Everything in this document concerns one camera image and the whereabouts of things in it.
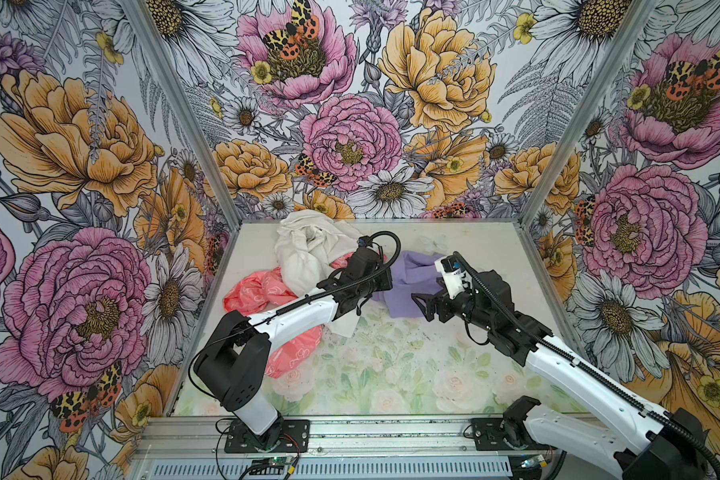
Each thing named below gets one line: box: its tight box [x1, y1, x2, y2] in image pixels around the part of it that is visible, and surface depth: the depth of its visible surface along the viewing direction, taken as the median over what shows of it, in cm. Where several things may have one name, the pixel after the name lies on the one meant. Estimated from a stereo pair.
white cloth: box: [274, 209, 362, 297], surface depth 104 cm
